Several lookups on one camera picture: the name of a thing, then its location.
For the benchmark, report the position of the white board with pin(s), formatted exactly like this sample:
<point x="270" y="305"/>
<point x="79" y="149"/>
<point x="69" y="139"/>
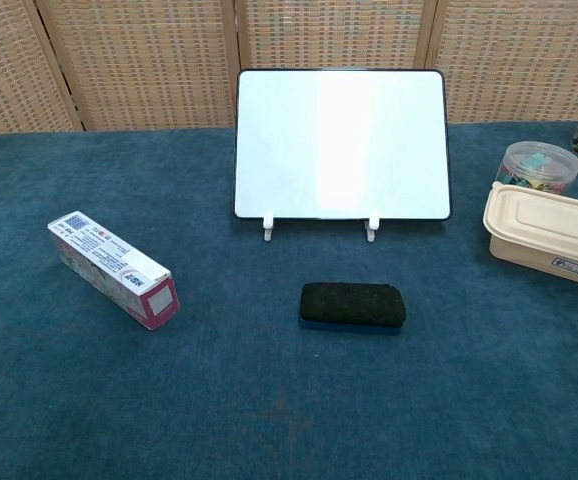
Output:
<point x="339" y="145"/>

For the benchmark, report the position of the beige lidded food container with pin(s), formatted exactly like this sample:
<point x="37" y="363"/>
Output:
<point x="544" y="235"/>

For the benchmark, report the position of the white pink toothpaste box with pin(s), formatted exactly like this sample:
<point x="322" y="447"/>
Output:
<point x="114" y="267"/>

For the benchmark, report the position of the white plastic bracket with legs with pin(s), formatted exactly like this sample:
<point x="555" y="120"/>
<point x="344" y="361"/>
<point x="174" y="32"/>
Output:
<point x="372" y="229"/>

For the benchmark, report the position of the teal blue tablecloth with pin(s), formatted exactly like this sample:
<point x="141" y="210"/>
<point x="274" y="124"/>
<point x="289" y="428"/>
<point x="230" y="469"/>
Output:
<point x="269" y="375"/>

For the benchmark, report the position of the clear round clip jar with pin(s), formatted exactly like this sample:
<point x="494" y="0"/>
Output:
<point x="539" y="167"/>

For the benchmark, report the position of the woven bamboo folding screen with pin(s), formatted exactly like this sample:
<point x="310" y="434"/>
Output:
<point x="169" y="60"/>

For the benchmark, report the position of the black felt whiteboard eraser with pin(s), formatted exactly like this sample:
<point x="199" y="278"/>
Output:
<point x="353" y="301"/>

